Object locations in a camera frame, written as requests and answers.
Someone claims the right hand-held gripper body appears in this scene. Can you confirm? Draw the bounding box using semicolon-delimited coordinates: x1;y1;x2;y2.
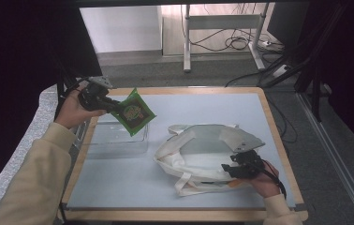
228;133;266;180

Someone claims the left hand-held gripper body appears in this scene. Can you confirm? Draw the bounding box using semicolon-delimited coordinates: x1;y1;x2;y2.
78;75;113;112

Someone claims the green snack packet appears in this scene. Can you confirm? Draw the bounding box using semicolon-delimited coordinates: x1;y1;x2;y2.
111;87;157;138

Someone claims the white green orange tote bag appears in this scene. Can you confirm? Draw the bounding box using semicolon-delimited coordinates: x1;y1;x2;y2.
154;123;266;197

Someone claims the clear plastic box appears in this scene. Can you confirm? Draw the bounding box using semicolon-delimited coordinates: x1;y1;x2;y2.
72;120;151;160

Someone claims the person's right hand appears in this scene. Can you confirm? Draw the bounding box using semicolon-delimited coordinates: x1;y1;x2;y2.
243;160;281;199

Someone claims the person's left hand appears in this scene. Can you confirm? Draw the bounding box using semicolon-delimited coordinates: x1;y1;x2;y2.
54;82;107;129

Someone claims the dark curtain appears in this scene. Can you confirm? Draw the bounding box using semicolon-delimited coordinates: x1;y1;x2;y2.
0;0;104;204
309;0;354;158

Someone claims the white power strip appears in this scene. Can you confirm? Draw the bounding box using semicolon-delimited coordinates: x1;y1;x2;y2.
272;64;291;79

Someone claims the left hand-held gripper cable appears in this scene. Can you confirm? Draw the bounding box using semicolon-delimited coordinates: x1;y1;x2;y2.
54;76;90;121

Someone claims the thin black cable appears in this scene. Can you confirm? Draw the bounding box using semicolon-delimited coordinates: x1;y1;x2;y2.
265;90;299;144

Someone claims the tangle of black floor cables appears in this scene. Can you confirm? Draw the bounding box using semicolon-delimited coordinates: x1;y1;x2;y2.
181;3;284;53

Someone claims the white desk frame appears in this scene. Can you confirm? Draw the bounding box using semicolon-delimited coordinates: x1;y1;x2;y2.
183;3;272;73

